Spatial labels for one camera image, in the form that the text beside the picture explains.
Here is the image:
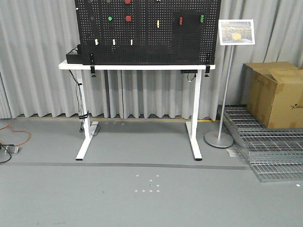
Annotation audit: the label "lower red mushroom button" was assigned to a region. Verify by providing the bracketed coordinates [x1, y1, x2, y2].
[125, 15, 132, 22]

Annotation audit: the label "white standing desk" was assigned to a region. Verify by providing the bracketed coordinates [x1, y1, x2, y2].
[58, 60, 216, 161]

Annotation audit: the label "black desk control panel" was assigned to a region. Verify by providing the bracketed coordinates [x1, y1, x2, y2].
[180, 70, 197, 74]

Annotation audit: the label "right black panel clamp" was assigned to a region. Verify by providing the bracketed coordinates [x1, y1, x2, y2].
[204, 53, 211, 78]

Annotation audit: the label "black panel clamp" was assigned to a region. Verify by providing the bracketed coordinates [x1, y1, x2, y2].
[204, 53, 211, 78]
[89, 53, 96, 78]

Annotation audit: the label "grey sign stand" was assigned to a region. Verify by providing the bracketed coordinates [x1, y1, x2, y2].
[204, 45, 235, 148]

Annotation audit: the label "left black panel clamp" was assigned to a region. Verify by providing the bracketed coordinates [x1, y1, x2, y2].
[89, 53, 96, 78]

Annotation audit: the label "black perforated pegboard panel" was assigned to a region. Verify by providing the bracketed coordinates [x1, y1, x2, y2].
[74, 0, 221, 65]

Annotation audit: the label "black box on desk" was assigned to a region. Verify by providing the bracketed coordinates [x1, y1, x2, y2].
[66, 44, 82, 64]

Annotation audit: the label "framed picture sign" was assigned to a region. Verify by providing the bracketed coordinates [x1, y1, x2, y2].
[218, 19, 256, 46]

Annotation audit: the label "cardboard box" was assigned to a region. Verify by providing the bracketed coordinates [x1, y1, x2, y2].
[245, 61, 303, 129]

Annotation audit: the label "metal floor gratings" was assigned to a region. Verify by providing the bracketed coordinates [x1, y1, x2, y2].
[223, 105, 303, 183]

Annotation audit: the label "grey curtain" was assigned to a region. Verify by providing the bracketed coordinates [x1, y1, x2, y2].
[0, 0, 303, 119]

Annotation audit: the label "grey foot pedal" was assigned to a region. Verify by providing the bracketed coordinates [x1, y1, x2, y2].
[4, 146, 22, 155]

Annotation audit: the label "desk power cables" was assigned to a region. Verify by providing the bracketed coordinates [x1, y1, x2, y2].
[69, 70, 101, 137]

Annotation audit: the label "orange cable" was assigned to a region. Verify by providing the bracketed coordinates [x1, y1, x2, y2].
[0, 123, 32, 147]

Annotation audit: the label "black floor cable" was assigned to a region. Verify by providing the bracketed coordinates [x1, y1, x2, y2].
[0, 140, 15, 164]

